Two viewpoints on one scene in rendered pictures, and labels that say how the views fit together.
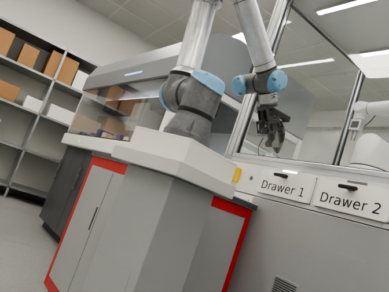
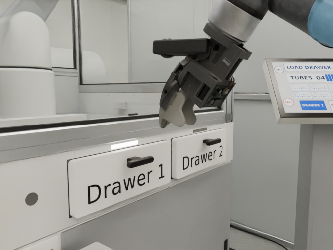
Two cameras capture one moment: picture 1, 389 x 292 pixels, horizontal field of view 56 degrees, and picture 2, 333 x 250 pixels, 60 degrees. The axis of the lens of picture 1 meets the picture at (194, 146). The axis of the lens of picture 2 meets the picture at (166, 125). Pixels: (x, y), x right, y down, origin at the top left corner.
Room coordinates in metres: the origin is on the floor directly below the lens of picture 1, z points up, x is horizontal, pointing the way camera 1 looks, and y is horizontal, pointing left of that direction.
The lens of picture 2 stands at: (1.69, 0.21, 1.05)
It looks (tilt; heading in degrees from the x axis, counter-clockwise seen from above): 7 degrees down; 252
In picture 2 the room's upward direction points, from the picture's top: straight up
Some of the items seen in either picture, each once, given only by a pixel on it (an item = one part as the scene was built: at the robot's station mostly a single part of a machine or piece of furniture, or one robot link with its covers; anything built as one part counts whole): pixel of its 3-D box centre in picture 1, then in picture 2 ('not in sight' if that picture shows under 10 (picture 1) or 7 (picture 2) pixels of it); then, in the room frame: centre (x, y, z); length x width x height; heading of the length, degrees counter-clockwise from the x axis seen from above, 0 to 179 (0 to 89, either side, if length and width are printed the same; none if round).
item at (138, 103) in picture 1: (167, 137); not in sight; (3.19, 0.25, 1.13); 1.78 x 1.14 x 0.45; 34
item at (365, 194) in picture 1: (351, 199); (202, 151); (1.31, -0.59, 0.87); 0.29 x 0.02 x 0.11; 34
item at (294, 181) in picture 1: (284, 185); (128, 173); (1.58, -0.42, 0.87); 0.29 x 0.02 x 0.11; 34
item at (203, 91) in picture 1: (202, 94); not in sight; (1.14, 0.03, 1.00); 0.13 x 0.12 x 0.14; 33
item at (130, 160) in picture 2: (282, 175); (137, 160); (1.56, -0.40, 0.91); 0.07 x 0.04 x 0.01; 34
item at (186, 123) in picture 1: (190, 127); not in sight; (1.13, 0.03, 0.89); 0.15 x 0.15 x 0.10
